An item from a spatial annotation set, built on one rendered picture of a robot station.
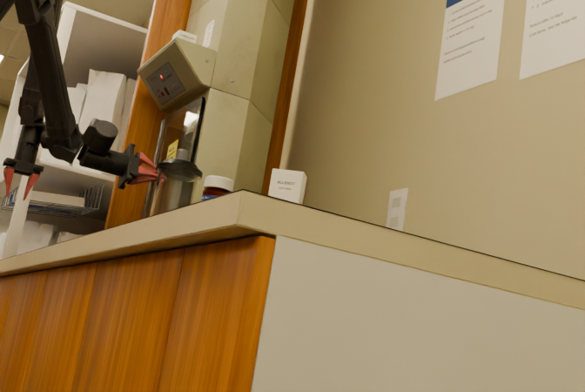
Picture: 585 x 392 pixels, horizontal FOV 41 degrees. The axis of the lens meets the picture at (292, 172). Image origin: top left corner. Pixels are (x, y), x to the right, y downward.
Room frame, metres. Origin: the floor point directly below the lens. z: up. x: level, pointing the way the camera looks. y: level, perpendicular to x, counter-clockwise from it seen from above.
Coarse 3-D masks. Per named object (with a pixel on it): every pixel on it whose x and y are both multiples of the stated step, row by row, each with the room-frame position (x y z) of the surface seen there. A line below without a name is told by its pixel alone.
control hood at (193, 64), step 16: (176, 48) 1.85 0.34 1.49; (192, 48) 1.85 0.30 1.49; (208, 48) 1.88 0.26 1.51; (144, 64) 2.06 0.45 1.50; (160, 64) 1.98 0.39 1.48; (176, 64) 1.91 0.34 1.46; (192, 64) 1.86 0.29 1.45; (208, 64) 1.88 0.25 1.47; (144, 80) 2.12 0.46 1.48; (192, 80) 1.89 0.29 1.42; (208, 80) 1.88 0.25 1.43; (192, 96) 1.98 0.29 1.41
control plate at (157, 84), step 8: (168, 64) 1.94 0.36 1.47; (160, 72) 2.00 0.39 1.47; (168, 72) 1.97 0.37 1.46; (152, 80) 2.07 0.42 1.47; (160, 80) 2.03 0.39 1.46; (168, 80) 2.00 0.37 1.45; (176, 80) 1.96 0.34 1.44; (152, 88) 2.10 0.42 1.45; (160, 88) 2.06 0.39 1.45; (176, 88) 1.99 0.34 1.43; (184, 88) 1.95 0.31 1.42; (160, 96) 2.09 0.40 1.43; (168, 96) 2.06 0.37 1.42; (176, 96) 2.02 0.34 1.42
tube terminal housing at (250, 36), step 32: (224, 0) 1.91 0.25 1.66; (256, 0) 1.92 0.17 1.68; (192, 32) 2.10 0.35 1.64; (224, 32) 1.89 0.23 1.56; (256, 32) 1.92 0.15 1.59; (288, 32) 2.12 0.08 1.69; (224, 64) 1.89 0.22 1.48; (256, 64) 1.93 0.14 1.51; (224, 96) 1.90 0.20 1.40; (256, 96) 1.97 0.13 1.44; (224, 128) 1.91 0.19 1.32; (256, 128) 2.01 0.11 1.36; (224, 160) 1.91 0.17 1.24; (256, 160) 2.05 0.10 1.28; (256, 192) 2.08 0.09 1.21
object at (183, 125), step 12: (192, 108) 1.94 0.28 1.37; (168, 120) 2.12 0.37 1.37; (180, 120) 2.02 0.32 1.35; (192, 120) 1.92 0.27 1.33; (168, 132) 2.09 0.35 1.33; (180, 132) 2.00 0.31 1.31; (192, 132) 1.91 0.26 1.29; (168, 144) 2.08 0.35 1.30; (180, 144) 1.98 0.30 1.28; (192, 144) 1.89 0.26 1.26; (192, 156) 1.89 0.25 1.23
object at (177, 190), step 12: (156, 168) 1.75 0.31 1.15; (168, 168) 1.73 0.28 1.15; (180, 168) 1.72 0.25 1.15; (168, 180) 1.73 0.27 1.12; (180, 180) 1.73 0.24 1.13; (192, 180) 1.75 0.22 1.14; (156, 192) 1.75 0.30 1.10; (168, 192) 1.73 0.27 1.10; (180, 192) 1.73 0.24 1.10; (192, 192) 1.76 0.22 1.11; (156, 204) 1.74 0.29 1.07; (168, 204) 1.73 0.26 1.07; (180, 204) 1.73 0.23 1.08
